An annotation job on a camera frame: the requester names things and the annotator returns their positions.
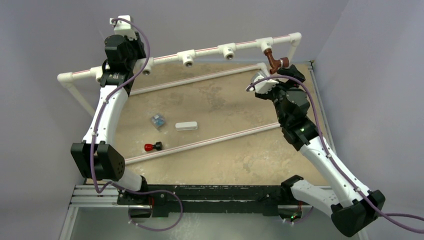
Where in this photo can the aluminium table frame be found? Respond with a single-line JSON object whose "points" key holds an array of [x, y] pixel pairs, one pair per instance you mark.
{"points": [[109, 190]]}

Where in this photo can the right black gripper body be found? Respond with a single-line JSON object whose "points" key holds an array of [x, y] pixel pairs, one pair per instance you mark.
{"points": [[277, 93]]}

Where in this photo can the clear blue faucet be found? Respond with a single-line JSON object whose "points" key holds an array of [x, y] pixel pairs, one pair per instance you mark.
{"points": [[157, 120]]}

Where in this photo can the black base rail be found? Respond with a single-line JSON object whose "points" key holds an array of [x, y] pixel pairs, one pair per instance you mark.
{"points": [[163, 199]]}

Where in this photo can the white plastic pipe piece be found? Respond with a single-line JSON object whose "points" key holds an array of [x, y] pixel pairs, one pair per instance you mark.
{"points": [[186, 126]]}

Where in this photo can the white PVC pipe frame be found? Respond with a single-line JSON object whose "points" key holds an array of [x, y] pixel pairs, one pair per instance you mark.
{"points": [[281, 46]]}

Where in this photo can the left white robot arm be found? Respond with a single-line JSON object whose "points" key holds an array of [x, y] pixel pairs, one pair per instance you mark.
{"points": [[95, 156]]}

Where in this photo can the brown faucet with chrome cap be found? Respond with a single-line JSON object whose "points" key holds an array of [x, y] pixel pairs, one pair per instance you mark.
{"points": [[275, 64]]}

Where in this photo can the red and black faucet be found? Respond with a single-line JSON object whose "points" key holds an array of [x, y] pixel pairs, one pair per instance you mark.
{"points": [[158, 146]]}

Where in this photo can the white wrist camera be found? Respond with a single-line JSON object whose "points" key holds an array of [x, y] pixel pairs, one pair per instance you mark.
{"points": [[124, 29], [260, 83]]}

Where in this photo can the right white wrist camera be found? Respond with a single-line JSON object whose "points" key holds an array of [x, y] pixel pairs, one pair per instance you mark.
{"points": [[260, 83]]}

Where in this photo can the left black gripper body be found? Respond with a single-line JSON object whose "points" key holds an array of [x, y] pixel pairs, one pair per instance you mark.
{"points": [[136, 50]]}

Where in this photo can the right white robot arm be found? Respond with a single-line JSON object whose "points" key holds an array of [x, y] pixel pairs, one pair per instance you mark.
{"points": [[351, 205]]}

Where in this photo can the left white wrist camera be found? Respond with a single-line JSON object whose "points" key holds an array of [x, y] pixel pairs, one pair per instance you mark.
{"points": [[124, 29]]}

